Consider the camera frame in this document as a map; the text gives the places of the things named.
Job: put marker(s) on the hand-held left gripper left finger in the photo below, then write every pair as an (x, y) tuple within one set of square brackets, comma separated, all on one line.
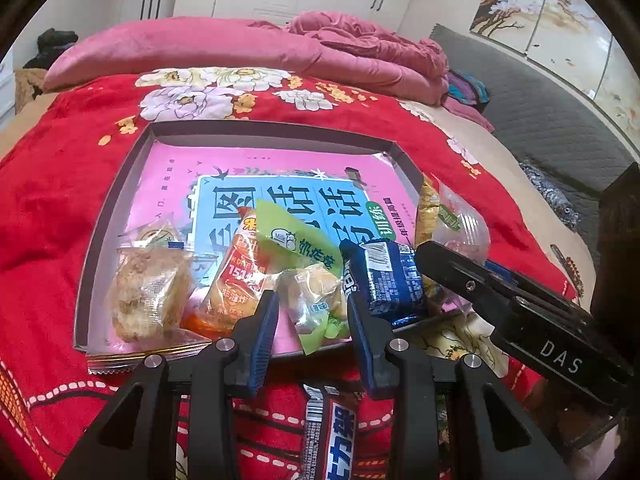
[(262, 330)]

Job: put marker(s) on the brown fuzzy cloth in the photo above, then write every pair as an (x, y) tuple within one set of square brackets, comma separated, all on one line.
[(27, 87)]

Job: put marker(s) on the dark wooden furniture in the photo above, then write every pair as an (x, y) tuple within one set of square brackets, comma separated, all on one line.
[(620, 230)]

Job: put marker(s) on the pink folded quilt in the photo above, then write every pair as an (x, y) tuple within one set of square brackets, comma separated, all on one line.
[(375, 55)]

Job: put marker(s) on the clear crinkled snack packet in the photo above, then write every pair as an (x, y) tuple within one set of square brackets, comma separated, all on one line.
[(465, 230)]

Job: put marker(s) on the white drawer cabinet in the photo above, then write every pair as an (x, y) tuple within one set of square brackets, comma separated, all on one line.
[(5, 85)]

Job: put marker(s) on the dark plush cloth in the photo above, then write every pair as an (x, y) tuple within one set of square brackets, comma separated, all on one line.
[(50, 45)]

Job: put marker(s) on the red floral blanket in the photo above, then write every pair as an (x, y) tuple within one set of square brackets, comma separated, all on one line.
[(60, 170)]

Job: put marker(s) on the orange rice cracker packet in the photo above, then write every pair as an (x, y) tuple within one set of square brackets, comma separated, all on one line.
[(235, 285)]

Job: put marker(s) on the clear round cracker packet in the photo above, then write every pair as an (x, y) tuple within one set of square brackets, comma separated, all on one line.
[(152, 235)]

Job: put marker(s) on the gold snack packet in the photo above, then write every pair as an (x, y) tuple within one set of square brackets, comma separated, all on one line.
[(427, 210)]

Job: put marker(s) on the pink picture book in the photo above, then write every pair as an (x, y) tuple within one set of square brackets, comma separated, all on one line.
[(175, 160)]

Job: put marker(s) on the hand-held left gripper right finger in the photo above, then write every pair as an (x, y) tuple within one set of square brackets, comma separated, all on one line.
[(362, 340)]

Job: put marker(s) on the pink pillow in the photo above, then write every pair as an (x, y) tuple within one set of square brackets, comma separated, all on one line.
[(175, 50)]

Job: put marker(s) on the shallow grey cardboard box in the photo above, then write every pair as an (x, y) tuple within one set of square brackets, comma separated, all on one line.
[(250, 135)]

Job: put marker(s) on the floral wall painting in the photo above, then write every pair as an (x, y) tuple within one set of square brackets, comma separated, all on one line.
[(525, 5)]

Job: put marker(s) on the blue biscuit packet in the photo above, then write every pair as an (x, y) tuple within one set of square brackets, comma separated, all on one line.
[(385, 280)]

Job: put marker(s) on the colourful striped cloth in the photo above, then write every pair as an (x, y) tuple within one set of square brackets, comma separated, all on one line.
[(470, 90)]

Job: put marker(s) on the grey quilted headboard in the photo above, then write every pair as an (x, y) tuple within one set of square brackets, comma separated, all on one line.
[(540, 110)]

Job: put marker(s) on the grey patterned cloth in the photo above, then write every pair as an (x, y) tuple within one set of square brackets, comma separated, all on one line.
[(550, 195)]

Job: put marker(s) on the clear meat floss cake packet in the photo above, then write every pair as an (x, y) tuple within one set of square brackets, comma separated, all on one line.
[(145, 295)]

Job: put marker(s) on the green milk cake packet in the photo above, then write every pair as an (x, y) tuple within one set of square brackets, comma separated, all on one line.
[(300, 250)]

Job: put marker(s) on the brown chocolate bar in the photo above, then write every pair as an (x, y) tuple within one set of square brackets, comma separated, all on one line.
[(330, 440)]

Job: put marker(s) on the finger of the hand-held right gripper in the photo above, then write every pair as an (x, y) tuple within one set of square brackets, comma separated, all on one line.
[(545, 292), (465, 280)]

